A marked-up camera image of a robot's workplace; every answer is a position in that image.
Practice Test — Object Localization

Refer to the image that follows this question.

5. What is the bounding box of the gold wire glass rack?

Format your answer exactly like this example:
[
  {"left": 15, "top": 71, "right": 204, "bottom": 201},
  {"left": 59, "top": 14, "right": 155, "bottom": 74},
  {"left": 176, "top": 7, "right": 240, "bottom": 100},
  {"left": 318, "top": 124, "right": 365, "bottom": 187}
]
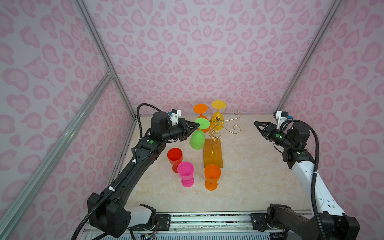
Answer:
[{"left": 206, "top": 109, "right": 242, "bottom": 154}]

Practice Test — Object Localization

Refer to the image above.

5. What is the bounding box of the aluminium corner frame post right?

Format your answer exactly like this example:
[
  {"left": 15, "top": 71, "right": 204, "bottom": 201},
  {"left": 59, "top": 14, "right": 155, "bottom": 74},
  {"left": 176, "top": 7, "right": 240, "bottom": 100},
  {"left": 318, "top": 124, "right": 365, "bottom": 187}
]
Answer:
[{"left": 274, "top": 0, "right": 343, "bottom": 115}]

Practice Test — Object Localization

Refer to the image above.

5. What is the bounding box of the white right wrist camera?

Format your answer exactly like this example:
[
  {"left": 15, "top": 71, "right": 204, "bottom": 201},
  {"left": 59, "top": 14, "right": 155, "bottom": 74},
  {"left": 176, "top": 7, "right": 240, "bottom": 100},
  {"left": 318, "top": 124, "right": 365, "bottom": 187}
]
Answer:
[{"left": 275, "top": 111, "right": 293, "bottom": 129}]

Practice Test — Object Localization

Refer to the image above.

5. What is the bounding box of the aluminium corner frame post left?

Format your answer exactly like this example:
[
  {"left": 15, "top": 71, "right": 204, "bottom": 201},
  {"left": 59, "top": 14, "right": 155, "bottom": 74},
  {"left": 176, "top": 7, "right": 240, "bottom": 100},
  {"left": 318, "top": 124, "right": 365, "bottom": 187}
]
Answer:
[{"left": 73, "top": 0, "right": 136, "bottom": 119}]

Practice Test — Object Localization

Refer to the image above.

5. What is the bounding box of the red wine glass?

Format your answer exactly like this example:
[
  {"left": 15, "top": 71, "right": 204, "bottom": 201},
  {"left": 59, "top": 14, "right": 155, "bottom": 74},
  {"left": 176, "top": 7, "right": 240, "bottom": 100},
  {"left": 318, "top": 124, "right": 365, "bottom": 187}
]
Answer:
[{"left": 167, "top": 148, "right": 183, "bottom": 173}]

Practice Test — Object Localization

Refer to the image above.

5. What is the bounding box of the aluminium corner frame post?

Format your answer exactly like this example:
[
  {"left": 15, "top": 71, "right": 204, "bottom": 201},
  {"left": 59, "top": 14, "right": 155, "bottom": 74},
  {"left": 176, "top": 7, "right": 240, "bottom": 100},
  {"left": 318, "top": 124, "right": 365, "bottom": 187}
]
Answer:
[
  {"left": 73, "top": 0, "right": 136, "bottom": 119},
  {"left": 274, "top": 0, "right": 343, "bottom": 115}
]

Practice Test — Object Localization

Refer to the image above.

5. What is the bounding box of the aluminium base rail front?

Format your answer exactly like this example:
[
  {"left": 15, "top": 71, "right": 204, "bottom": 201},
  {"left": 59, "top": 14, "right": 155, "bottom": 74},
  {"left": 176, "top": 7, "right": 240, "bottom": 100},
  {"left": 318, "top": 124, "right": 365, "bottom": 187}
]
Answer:
[{"left": 80, "top": 209, "right": 344, "bottom": 240}]

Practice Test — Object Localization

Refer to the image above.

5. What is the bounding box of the green wine glass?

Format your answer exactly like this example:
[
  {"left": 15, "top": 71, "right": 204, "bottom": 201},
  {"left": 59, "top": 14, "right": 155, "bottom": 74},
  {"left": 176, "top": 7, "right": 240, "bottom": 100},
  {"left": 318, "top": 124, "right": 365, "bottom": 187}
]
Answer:
[{"left": 190, "top": 118, "right": 210, "bottom": 150}]

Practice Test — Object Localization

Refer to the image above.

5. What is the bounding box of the aluminium floor edge rail left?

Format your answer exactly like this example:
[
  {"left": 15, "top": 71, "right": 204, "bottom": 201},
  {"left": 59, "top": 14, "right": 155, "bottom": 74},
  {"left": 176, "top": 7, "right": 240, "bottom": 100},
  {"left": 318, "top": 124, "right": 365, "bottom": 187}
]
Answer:
[{"left": 106, "top": 117, "right": 138, "bottom": 191}]

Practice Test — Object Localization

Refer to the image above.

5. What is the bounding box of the aluminium diagonal frame bar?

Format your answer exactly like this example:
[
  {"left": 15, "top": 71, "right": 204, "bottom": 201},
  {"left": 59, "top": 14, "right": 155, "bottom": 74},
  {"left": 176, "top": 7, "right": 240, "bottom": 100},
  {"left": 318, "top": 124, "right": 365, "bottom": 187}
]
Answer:
[{"left": 1, "top": 73, "right": 114, "bottom": 240}]

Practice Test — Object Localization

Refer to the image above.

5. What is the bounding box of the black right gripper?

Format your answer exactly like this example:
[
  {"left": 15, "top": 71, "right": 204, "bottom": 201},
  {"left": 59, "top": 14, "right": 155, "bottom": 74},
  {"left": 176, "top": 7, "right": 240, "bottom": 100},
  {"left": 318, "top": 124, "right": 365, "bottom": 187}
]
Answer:
[{"left": 254, "top": 121, "right": 295, "bottom": 149}]

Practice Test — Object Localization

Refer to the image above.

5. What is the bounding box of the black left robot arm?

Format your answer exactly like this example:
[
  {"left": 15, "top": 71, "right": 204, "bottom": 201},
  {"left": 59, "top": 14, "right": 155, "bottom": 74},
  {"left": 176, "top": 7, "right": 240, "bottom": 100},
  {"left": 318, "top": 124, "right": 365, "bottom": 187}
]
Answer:
[{"left": 87, "top": 112, "right": 202, "bottom": 238}]

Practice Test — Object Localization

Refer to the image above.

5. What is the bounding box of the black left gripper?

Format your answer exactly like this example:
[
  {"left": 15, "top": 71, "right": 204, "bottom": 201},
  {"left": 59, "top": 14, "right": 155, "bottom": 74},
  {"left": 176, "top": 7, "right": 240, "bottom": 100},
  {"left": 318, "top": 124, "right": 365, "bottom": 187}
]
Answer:
[{"left": 161, "top": 118, "right": 199, "bottom": 143}]

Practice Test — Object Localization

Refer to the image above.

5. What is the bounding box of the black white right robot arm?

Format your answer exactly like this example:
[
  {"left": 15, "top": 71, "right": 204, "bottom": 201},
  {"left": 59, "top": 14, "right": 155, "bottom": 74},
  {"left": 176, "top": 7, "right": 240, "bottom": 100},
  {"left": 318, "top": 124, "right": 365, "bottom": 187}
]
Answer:
[{"left": 254, "top": 120, "right": 360, "bottom": 240}]

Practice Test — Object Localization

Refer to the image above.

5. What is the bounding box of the pink wine glass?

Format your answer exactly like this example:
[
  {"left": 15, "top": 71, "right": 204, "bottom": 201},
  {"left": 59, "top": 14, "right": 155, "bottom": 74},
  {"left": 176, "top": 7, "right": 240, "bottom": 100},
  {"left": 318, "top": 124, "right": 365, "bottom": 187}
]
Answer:
[{"left": 178, "top": 162, "right": 195, "bottom": 188}]

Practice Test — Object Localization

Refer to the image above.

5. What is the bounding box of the amber wooden rack base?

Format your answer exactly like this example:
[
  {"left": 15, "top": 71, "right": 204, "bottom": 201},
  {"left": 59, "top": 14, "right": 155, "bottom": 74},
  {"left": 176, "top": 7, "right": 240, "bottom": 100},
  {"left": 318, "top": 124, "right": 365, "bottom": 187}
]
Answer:
[{"left": 203, "top": 139, "right": 224, "bottom": 168}]

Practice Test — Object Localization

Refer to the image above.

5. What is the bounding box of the yellow wine glass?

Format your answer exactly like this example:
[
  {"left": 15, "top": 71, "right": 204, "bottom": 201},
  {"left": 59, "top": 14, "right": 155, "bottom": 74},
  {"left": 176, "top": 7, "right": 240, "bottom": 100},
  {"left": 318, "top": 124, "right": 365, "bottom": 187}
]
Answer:
[{"left": 210, "top": 100, "right": 227, "bottom": 131}]

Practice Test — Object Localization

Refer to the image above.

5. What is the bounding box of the orange wine glass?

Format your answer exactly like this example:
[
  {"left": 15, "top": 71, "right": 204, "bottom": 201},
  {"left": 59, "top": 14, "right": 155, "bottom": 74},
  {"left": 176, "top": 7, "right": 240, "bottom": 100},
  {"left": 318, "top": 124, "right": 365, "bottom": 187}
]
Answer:
[
  {"left": 193, "top": 104, "right": 208, "bottom": 120},
  {"left": 205, "top": 164, "right": 222, "bottom": 191}
]

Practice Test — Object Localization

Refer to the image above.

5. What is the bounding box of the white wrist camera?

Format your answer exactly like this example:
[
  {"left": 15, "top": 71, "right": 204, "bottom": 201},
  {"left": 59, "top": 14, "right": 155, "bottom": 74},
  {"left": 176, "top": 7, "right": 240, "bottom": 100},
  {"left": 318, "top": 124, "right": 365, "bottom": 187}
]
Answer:
[
  {"left": 168, "top": 109, "right": 182, "bottom": 125},
  {"left": 275, "top": 111, "right": 293, "bottom": 129}
]

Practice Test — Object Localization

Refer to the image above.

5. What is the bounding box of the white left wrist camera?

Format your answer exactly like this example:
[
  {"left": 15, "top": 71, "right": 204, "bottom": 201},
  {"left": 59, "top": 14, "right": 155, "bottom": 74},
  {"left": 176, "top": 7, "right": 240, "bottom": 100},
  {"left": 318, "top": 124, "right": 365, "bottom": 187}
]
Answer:
[{"left": 168, "top": 109, "right": 182, "bottom": 125}]

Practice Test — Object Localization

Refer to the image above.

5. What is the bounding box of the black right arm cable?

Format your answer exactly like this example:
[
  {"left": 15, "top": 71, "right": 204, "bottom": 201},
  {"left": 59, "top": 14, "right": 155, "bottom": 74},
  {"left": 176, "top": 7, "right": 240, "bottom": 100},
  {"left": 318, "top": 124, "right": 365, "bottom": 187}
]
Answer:
[{"left": 278, "top": 119, "right": 329, "bottom": 240}]

